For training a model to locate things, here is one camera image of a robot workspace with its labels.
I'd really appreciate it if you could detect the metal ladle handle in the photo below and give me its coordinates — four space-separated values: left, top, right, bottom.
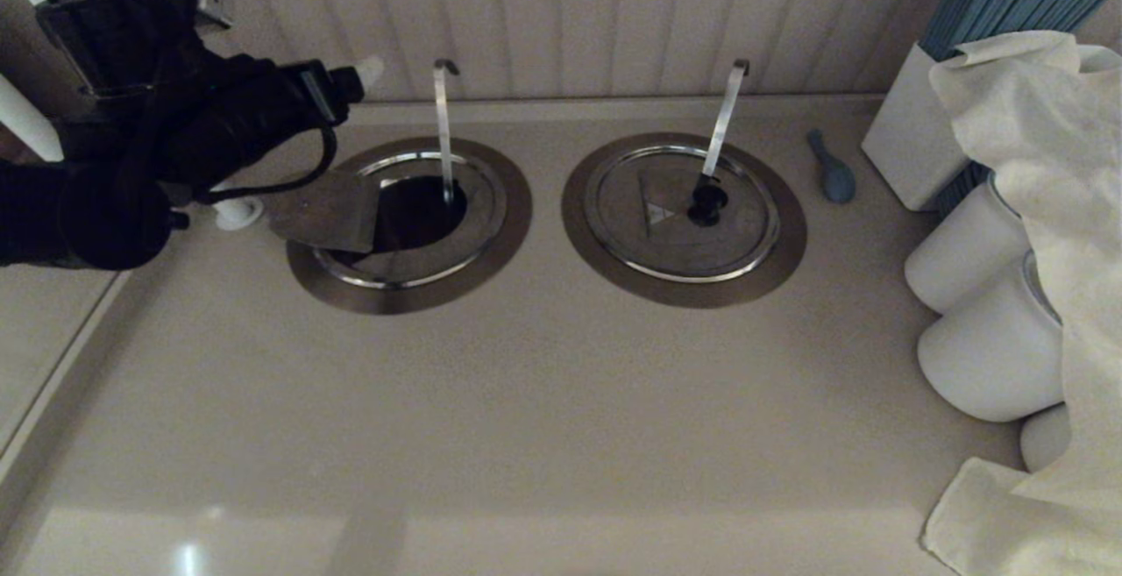
701 59 751 181
433 59 462 209

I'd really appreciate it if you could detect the right round metal lid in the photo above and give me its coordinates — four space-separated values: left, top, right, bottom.
561 132 808 310

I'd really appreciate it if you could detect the blue plastic spoon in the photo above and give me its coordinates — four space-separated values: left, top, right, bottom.
806 127 856 206

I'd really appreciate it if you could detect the white pole base flange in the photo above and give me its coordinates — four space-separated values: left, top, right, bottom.
213 196 265 233

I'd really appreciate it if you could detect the steel soup pot insert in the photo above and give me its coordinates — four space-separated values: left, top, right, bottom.
375 175 467 254

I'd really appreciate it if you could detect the short white pole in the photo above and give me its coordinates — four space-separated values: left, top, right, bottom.
0 76 64 162

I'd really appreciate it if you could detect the white straw holder box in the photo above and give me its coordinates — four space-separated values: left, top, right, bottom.
861 41 991 213

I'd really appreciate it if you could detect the white woven cloth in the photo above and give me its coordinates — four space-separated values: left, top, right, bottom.
920 30 1122 576

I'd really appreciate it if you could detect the small white ceramic jar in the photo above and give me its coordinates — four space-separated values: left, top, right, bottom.
1019 402 1075 473

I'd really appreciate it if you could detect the brown steel well ring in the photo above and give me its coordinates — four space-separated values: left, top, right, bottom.
287 136 533 316

